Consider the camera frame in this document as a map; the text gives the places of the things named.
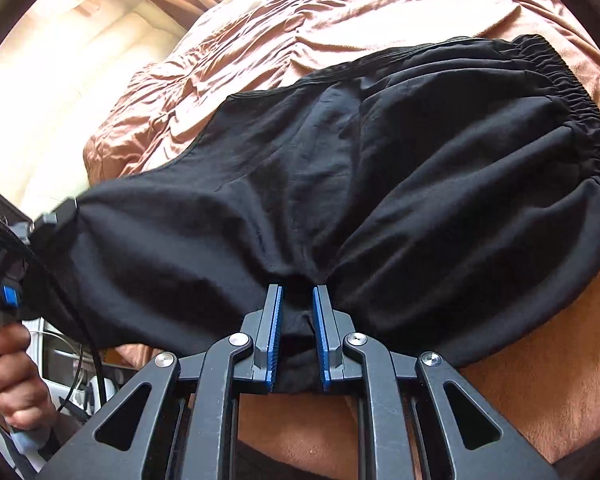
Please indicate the cream padded headboard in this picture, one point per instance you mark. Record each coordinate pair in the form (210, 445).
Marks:
(105, 70)

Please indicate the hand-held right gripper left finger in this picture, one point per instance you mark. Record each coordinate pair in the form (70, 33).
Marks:
(275, 340)

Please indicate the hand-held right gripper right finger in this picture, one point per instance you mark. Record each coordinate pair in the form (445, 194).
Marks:
(321, 340)

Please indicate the person's left hand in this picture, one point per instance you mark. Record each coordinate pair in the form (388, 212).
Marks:
(15, 380)

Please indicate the brown blanket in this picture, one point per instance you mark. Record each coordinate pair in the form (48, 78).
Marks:
(280, 35)

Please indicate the black pants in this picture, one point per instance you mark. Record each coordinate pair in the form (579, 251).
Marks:
(330, 185)

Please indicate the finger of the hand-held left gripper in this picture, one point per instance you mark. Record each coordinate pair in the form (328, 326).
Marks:
(55, 220)

